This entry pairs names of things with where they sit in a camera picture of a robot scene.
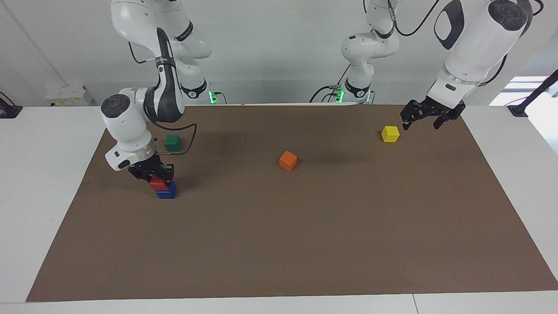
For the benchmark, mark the blue cube block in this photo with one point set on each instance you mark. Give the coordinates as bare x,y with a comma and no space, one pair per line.
168,193

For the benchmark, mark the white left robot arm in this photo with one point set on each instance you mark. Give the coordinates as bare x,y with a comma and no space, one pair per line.
475,43

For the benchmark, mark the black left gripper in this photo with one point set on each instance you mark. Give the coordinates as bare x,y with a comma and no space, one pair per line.
440,107

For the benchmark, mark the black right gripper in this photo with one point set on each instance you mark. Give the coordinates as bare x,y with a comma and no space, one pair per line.
150,169

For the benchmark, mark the brown table mat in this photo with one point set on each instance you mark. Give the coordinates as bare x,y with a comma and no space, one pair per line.
279,235

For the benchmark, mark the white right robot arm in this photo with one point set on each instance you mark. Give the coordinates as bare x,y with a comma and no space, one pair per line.
126,126

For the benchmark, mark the yellow cube block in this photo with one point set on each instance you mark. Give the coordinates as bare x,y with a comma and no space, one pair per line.
390,134

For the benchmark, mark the red cube block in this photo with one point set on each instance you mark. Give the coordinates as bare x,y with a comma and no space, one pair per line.
158,185

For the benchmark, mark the orange cube block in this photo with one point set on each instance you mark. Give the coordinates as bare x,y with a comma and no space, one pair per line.
288,161

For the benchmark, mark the green cube block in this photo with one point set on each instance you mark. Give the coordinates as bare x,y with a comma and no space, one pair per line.
172,143

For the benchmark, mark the black camera stand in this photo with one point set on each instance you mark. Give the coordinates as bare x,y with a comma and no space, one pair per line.
518,109

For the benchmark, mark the black table clamp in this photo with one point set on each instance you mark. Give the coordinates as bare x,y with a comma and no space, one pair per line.
8,111

